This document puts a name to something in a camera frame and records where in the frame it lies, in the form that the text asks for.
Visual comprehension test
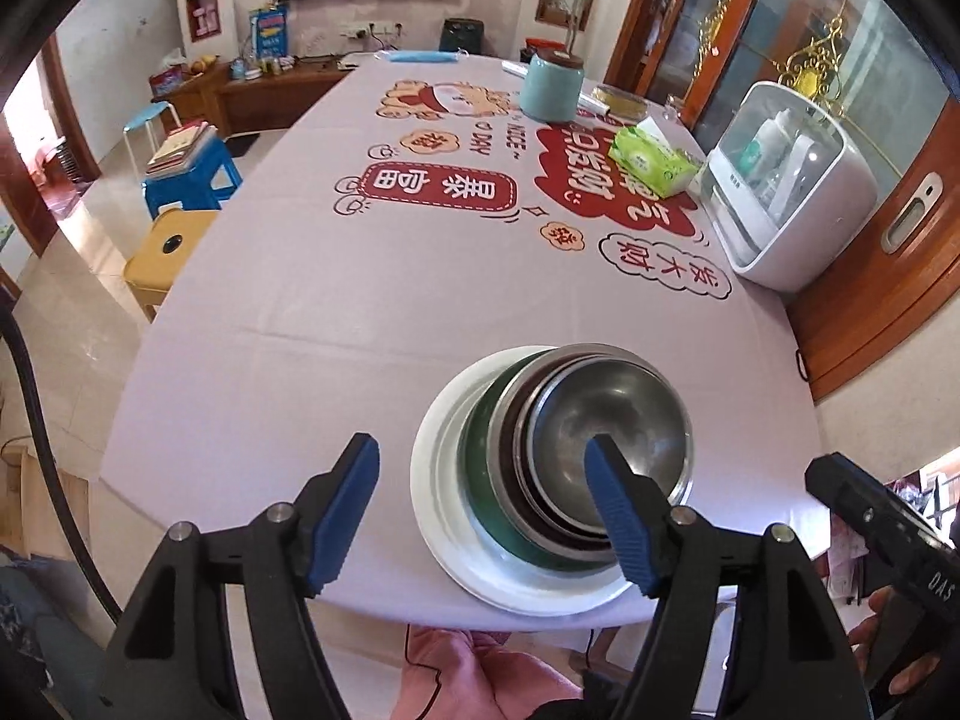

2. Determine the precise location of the white plate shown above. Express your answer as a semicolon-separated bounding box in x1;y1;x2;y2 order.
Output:
410;344;640;619

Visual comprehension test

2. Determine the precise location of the small steel bowl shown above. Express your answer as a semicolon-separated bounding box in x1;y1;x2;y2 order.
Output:
532;359;693;527

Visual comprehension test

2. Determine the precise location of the green plate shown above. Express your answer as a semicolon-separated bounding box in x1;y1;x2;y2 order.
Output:
459;362;615;572

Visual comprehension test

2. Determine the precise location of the large steel bowl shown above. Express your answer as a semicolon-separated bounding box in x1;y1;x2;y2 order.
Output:
466;343;693;567

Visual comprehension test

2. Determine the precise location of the pink steel bowl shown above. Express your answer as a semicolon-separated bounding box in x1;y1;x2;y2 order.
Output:
488;343;640;559

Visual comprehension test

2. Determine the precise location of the right hand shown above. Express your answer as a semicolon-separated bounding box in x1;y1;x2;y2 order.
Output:
848;585;944;699

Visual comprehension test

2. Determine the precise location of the white cosmetics storage box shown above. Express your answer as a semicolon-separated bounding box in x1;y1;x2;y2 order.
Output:
698;82;878;294

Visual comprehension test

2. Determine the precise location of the green tissue pack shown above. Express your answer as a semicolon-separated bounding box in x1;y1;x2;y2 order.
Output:
608;117;703;199

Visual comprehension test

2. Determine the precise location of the blue plastic stool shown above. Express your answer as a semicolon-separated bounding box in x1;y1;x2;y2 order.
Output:
142;135;242;220

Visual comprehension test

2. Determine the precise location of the printed pink tablecloth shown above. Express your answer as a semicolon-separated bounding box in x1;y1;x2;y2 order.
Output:
101;57;830;631

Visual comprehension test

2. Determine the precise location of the stack of books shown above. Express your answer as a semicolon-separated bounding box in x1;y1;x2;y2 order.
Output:
145;121;218;176

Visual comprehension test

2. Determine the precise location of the glass jar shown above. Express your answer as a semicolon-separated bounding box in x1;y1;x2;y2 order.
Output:
664;94;685;122

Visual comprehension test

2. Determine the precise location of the round gold tin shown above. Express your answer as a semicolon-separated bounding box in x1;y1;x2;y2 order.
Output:
590;85;647;122

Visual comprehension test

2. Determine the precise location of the wooden tv cabinet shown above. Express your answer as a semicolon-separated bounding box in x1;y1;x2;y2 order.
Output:
158;59;348;137

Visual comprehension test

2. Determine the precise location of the teal canister with lid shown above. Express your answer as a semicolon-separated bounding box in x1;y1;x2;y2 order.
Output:
519;49;584;124

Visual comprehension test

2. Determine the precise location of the blue poster box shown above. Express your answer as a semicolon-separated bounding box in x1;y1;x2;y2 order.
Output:
249;4;288;60

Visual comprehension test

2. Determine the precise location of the blue face mask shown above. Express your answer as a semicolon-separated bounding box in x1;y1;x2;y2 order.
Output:
376;50;464;65

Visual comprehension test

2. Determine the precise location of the black heater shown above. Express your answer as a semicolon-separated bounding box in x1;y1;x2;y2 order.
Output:
438;18;485;55

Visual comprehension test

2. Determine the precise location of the black cable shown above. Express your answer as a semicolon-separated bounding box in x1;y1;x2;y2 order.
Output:
0;305;125;628

